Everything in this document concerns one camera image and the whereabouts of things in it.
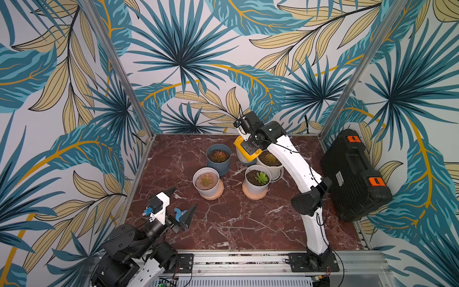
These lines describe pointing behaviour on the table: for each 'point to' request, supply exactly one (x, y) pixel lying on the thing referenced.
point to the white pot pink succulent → (206, 181)
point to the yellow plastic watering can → (249, 157)
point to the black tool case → (360, 188)
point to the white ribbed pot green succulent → (243, 161)
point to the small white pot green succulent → (257, 177)
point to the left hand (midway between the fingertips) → (186, 198)
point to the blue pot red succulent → (218, 157)
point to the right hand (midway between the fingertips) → (252, 141)
